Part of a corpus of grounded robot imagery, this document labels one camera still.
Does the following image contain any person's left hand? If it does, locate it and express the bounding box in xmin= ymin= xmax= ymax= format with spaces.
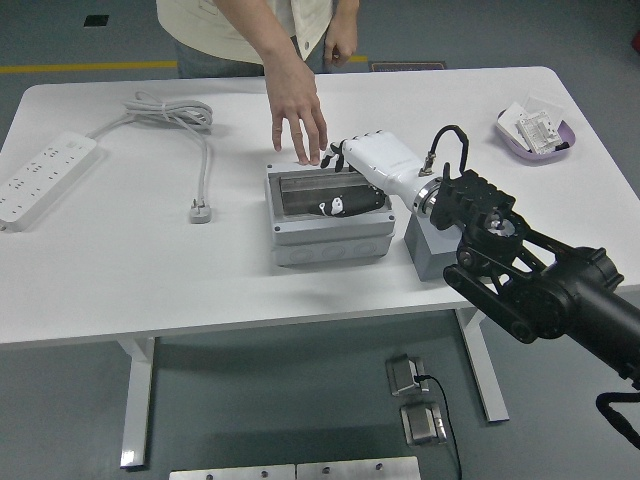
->
xmin=323 ymin=18 xmax=360 ymax=69

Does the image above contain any person's right hand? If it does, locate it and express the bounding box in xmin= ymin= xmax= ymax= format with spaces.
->
xmin=263 ymin=58 xmax=330 ymax=167

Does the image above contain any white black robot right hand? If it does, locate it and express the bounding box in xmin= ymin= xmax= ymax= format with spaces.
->
xmin=315 ymin=130 xmax=432 ymax=219

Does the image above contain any transparent hinged box lid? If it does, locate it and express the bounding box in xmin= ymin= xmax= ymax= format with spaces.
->
xmin=268 ymin=168 xmax=389 ymax=219

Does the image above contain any grey electrical junction box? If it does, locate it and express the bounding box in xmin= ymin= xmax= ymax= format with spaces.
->
xmin=264 ymin=162 xmax=396 ymax=267

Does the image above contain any metal floor socket box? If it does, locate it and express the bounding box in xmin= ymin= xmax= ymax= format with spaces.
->
xmin=399 ymin=402 xmax=448 ymax=446
xmin=385 ymin=353 xmax=426 ymax=399

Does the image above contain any dark floor mat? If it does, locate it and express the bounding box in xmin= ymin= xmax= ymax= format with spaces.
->
xmin=368 ymin=60 xmax=447 ymax=73

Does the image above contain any person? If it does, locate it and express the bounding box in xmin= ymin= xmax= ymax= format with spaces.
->
xmin=155 ymin=0 xmax=361 ymax=79

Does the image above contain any grey block holder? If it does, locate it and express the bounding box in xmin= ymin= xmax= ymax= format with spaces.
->
xmin=403 ymin=209 xmax=469 ymax=281

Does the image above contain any white plate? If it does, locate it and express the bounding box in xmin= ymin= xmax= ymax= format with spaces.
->
xmin=498 ymin=102 xmax=531 ymax=149

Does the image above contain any white socket module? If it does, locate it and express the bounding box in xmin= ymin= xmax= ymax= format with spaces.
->
xmin=517 ymin=110 xmax=560 ymax=154

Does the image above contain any purple tray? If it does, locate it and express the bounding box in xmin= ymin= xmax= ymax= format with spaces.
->
xmin=495 ymin=108 xmax=580 ymax=165

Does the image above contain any clear plastic packaging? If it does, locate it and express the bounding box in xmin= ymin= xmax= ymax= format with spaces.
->
xmin=522 ymin=92 xmax=569 ymax=124

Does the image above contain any white table leg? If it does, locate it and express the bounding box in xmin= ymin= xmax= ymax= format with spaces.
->
xmin=455 ymin=307 xmax=510 ymax=424
xmin=118 ymin=335 xmax=157 ymax=470

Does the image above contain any white power strip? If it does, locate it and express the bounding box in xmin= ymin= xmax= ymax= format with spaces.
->
xmin=0 ymin=130 xmax=99 ymax=232

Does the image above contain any metal plate with holes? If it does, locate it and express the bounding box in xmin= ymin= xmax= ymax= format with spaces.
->
xmin=168 ymin=463 xmax=297 ymax=480

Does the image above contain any white power cord with plug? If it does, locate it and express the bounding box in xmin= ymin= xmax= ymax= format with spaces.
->
xmin=87 ymin=88 xmax=219 ymax=225

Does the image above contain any black floor cable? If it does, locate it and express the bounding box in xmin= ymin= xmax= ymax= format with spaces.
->
xmin=414 ymin=373 xmax=464 ymax=480

